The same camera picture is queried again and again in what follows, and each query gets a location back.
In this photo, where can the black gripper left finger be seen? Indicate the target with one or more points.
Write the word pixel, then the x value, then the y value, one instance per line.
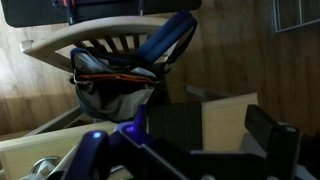
pixel 90 160

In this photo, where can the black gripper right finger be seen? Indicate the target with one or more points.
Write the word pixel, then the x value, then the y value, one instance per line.
pixel 280 142

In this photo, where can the blue gray backpack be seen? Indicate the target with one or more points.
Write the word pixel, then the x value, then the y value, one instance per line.
pixel 111 87

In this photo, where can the black laptop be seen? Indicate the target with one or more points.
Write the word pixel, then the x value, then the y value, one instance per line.
pixel 180 124

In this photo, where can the light wooden chair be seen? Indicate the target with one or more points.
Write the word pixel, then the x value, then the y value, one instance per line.
pixel 137 38

